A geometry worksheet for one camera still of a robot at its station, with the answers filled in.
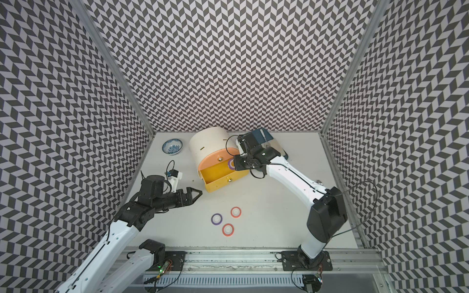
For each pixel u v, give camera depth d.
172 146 1.09
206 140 0.85
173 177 0.69
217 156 0.80
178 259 0.73
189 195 0.65
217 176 0.88
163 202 0.61
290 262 0.73
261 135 1.18
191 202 0.65
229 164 0.79
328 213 0.43
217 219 0.84
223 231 0.81
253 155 0.59
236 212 0.86
